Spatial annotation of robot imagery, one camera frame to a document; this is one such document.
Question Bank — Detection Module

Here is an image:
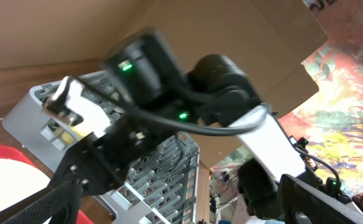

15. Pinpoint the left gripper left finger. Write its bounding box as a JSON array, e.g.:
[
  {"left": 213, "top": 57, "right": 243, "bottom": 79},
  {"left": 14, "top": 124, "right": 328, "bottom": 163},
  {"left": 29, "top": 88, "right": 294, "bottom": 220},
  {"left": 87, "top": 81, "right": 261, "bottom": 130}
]
[{"left": 0, "top": 180, "right": 83, "bottom": 224}]

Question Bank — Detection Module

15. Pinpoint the colourful painted wall hanging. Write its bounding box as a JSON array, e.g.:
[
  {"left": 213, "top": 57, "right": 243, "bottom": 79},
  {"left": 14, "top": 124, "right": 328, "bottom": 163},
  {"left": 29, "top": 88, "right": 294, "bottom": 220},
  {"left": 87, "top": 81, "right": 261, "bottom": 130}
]
[{"left": 212, "top": 0, "right": 363, "bottom": 200}]

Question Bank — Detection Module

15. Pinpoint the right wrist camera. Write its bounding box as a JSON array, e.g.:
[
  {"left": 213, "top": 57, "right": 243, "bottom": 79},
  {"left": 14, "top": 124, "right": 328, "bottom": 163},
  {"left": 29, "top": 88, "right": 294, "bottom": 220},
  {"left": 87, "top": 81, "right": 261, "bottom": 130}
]
[{"left": 42, "top": 76, "right": 110, "bottom": 140}]

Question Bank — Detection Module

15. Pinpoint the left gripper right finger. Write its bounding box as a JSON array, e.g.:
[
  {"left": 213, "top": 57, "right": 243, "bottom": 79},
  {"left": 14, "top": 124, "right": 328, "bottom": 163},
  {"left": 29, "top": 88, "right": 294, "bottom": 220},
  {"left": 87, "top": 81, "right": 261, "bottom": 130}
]
[{"left": 277, "top": 174, "right": 363, "bottom": 224}]

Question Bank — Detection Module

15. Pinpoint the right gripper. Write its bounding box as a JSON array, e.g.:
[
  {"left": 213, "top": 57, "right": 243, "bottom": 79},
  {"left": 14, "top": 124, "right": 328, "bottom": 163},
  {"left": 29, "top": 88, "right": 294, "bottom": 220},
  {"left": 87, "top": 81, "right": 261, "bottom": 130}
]
[{"left": 49, "top": 116, "right": 176, "bottom": 196}]

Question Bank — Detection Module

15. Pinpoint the red serving tray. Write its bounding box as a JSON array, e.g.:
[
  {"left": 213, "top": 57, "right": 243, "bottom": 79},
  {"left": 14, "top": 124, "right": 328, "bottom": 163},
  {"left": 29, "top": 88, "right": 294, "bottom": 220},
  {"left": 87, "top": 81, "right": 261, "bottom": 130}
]
[{"left": 0, "top": 145, "right": 93, "bottom": 224}]

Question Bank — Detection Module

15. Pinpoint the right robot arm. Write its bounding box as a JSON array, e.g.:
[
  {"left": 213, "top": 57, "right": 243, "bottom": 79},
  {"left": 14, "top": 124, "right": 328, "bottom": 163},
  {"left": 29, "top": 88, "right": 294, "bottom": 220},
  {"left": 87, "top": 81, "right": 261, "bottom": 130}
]
[{"left": 45, "top": 29, "right": 341, "bottom": 223}]

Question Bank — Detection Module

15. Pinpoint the grey dishwasher rack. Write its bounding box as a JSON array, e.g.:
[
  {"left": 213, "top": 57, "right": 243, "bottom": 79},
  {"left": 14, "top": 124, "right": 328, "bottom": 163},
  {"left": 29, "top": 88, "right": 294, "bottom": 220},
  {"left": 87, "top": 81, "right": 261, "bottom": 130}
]
[{"left": 2, "top": 71, "right": 200, "bottom": 223}]

